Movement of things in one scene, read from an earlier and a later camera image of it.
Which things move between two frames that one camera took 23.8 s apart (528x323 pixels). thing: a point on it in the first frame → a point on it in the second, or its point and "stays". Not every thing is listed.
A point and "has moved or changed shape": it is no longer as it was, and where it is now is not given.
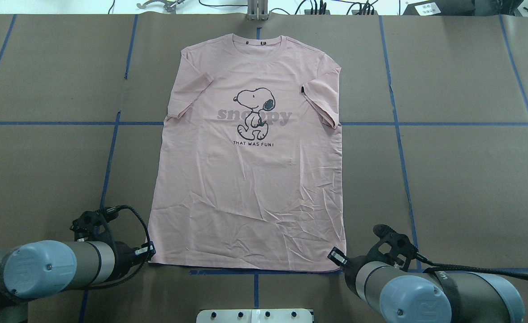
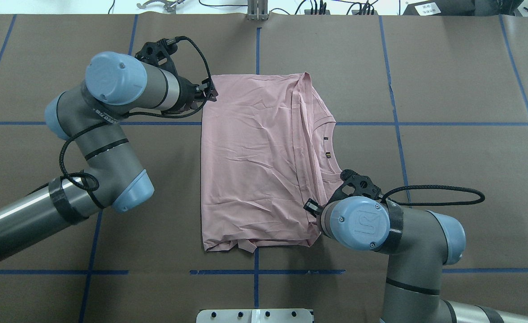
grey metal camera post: x=257 y=10 stays
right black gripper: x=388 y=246 → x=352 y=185
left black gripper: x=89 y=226 → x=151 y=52
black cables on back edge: x=364 y=7 stays
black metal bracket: x=170 y=6 stays
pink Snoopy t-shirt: x=249 y=175 has moved or changed shape
